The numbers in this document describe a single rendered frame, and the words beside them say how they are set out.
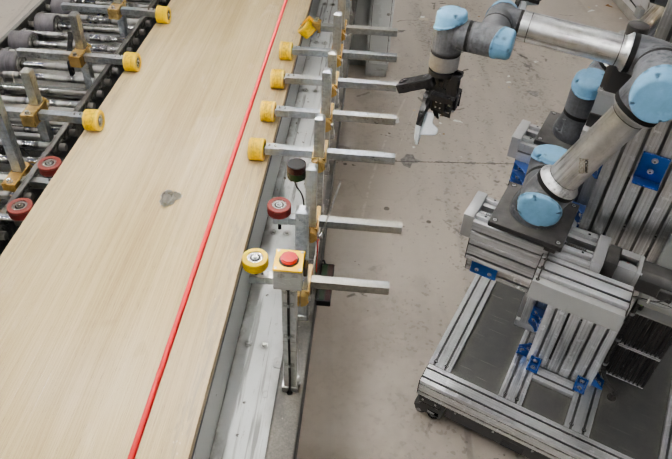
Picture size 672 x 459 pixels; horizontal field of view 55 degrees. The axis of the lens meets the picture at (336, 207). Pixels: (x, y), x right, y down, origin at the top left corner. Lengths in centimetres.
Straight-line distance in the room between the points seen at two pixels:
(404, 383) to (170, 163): 131
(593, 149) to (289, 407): 106
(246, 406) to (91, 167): 101
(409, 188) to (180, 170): 170
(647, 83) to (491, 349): 146
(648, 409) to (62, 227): 218
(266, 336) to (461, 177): 202
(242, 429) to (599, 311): 106
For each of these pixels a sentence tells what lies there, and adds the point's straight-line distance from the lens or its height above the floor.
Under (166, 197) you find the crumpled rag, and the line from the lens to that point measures 219.
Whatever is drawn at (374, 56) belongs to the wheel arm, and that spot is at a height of 95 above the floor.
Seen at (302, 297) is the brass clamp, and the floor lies 84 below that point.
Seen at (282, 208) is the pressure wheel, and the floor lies 91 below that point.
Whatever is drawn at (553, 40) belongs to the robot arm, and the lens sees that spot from 170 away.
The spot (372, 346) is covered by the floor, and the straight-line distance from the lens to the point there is 288.
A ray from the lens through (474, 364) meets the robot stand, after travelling 264.
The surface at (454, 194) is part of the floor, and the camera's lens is 369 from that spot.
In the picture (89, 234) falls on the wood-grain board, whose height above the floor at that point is 90.
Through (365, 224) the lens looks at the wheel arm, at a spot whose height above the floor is 86.
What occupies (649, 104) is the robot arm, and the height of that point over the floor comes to 158.
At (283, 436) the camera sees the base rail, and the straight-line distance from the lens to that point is 184.
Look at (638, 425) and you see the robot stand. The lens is 271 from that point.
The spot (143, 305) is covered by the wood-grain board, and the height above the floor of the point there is 90.
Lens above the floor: 231
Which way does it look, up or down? 41 degrees down
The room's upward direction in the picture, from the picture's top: 3 degrees clockwise
